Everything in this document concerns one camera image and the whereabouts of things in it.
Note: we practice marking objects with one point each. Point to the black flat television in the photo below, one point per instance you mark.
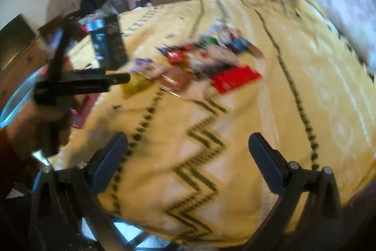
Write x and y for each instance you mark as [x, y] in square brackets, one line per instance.
[14, 36]

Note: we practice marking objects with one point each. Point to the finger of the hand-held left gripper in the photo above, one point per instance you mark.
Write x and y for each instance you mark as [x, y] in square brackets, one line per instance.
[119, 79]

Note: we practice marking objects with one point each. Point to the yellow patterned blanket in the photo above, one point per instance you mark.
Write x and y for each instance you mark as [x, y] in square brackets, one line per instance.
[249, 109]

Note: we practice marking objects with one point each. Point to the pile of snack packets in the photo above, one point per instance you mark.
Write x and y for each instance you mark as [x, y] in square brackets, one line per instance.
[199, 57]

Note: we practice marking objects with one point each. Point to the person's left hand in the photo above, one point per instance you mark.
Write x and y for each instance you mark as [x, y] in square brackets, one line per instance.
[29, 124]

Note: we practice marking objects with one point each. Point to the black box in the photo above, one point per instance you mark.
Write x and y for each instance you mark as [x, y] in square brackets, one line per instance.
[110, 39]

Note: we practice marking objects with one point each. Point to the red packet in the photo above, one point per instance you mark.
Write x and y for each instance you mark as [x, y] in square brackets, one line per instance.
[235, 79]

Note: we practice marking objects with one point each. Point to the wooden dresser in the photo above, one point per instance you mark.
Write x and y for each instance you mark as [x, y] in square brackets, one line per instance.
[26, 62]

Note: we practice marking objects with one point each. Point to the small yellow packet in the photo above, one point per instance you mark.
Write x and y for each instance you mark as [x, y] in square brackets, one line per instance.
[133, 89]

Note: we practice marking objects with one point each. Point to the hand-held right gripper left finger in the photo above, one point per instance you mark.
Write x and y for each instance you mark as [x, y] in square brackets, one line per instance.
[109, 158]

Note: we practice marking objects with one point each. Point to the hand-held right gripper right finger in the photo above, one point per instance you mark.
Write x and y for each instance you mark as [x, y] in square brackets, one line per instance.
[266, 162]

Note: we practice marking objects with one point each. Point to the pink quilt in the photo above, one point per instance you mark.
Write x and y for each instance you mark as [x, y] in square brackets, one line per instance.
[346, 10]

